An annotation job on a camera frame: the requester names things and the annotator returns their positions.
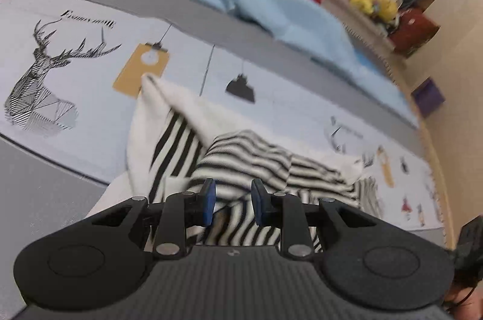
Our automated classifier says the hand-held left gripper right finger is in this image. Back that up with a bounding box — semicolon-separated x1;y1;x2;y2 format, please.
251;178;379;258

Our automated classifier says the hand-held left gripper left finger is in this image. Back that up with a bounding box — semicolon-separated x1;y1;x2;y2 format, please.
85;178;217;257

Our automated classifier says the white striped hooded top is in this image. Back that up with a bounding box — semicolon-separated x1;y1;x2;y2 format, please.
88;75;382;253

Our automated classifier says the person's right hand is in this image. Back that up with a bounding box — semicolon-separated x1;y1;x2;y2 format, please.
448;282;483;320

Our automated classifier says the purple box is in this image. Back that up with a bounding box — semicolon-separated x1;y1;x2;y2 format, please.
411;78;446;117

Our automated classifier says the dark red box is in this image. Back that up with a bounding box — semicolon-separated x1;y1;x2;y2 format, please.
389;8;440;58

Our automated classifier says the yellow bear plush toy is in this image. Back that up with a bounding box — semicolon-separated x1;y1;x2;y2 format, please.
372;0;401;22

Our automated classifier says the wooden bed frame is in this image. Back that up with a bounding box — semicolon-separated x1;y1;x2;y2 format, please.
389;67;457;249

